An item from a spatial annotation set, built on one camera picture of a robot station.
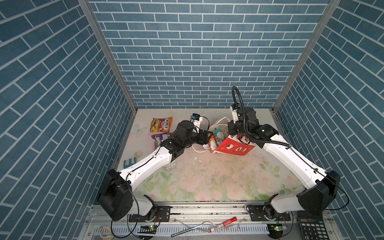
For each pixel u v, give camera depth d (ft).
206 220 2.41
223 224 2.31
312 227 2.27
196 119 2.23
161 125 3.45
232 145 2.64
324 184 1.33
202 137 2.23
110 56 2.87
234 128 2.27
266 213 2.18
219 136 2.92
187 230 2.27
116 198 1.32
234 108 2.19
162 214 2.43
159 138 3.11
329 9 2.33
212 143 2.79
